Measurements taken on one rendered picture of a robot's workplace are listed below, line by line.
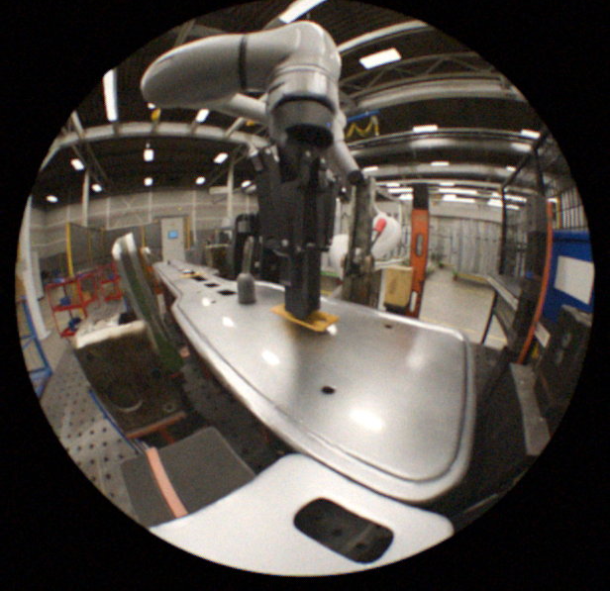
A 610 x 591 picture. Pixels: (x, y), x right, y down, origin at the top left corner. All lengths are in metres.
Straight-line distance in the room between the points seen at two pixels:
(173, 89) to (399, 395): 0.41
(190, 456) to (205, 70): 0.37
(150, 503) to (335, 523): 0.31
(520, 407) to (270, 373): 0.22
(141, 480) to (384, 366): 0.21
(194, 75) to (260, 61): 0.08
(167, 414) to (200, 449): 0.10
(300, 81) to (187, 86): 0.15
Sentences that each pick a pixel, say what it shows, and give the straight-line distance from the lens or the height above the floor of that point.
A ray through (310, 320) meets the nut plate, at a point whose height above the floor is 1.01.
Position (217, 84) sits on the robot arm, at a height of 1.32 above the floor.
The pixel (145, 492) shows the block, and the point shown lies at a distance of 0.16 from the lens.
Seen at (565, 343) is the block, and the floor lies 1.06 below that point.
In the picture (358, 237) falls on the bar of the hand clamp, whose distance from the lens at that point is 0.34.
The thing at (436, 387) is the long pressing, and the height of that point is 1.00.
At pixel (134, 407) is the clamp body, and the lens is 0.24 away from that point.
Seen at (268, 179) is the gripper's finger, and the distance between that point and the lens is 0.18.
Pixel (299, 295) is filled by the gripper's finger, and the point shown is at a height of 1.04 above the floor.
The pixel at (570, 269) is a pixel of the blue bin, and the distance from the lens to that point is 0.35.
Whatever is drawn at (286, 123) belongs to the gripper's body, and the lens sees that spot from 0.22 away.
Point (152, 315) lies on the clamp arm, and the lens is 0.19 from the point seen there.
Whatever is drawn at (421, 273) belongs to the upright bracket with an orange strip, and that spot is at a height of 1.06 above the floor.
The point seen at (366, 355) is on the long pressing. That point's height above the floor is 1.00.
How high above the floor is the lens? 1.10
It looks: 15 degrees down
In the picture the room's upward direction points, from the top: straight up
